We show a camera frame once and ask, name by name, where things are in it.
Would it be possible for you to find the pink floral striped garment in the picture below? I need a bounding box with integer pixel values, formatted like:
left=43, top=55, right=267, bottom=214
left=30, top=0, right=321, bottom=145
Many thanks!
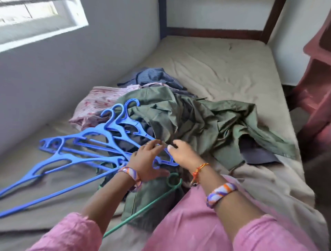
left=69, top=83, right=143, bottom=132

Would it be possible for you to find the person's right hand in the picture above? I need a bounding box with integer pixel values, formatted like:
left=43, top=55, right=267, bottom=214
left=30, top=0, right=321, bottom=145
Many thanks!
left=167, top=139, right=208, bottom=174

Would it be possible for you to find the striped orange purple bangle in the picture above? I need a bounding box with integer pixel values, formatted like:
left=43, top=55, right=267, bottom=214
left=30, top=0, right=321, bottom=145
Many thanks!
left=118, top=166, right=143, bottom=193

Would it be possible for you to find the person's left forearm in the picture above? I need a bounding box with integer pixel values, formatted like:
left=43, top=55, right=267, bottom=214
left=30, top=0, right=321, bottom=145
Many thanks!
left=82, top=173, right=137, bottom=234

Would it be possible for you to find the dark wooden bed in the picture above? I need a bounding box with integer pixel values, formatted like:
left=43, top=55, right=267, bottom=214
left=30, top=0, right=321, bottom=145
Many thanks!
left=0, top=0, right=330, bottom=251

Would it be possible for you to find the maroon plastic chair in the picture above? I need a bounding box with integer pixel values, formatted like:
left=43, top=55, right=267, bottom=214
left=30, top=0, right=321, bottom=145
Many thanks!
left=286, top=10, right=331, bottom=156

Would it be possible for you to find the white framed window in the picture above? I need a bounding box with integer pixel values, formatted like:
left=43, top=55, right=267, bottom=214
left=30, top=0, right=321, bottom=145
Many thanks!
left=0, top=0, right=90, bottom=54

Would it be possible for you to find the striped white purple bangle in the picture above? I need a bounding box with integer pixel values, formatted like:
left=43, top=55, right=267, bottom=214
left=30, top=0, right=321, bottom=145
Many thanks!
left=206, top=181, right=239, bottom=210

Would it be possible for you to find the person's right forearm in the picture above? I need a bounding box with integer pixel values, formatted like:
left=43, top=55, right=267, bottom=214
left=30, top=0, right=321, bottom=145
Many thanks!
left=194, top=165, right=265, bottom=243

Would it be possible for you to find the olive green button shirt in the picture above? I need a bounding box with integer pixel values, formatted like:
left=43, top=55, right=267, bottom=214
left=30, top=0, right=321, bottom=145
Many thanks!
left=98, top=85, right=300, bottom=231

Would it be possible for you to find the blue striped shirt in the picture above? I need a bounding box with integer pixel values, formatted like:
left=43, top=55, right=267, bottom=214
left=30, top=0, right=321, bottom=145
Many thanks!
left=117, top=68, right=190, bottom=95

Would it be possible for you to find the pile of blue hangers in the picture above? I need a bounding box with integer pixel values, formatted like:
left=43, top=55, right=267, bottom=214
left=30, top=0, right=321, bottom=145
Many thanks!
left=0, top=98, right=180, bottom=219

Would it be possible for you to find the grey button shirt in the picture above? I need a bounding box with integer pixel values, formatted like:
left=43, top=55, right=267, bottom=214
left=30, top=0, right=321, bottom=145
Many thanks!
left=237, top=133, right=283, bottom=167

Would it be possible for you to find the person's left hand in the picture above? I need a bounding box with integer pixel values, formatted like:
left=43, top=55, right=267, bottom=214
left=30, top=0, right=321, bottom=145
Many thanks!
left=127, top=139, right=172, bottom=183

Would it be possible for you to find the bed with beige sheet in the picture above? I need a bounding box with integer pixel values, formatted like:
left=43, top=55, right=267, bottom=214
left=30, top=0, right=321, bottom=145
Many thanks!
left=0, top=35, right=330, bottom=251

